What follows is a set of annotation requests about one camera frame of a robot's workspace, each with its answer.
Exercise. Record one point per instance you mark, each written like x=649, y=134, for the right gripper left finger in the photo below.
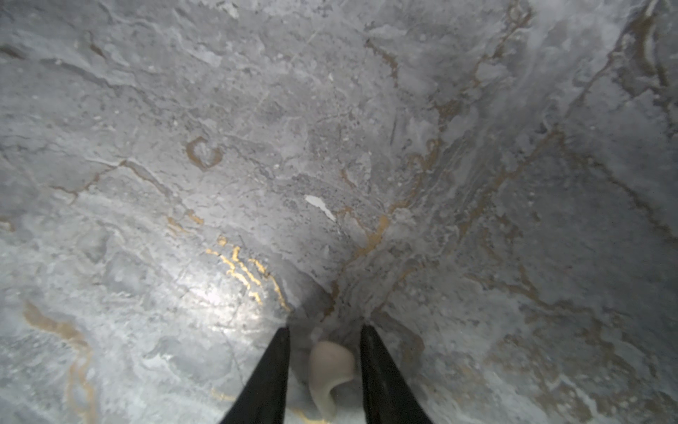
x=263, y=399

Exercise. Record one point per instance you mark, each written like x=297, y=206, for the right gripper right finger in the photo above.
x=387, y=398

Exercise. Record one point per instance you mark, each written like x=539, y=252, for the beige earbud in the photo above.
x=330, y=365

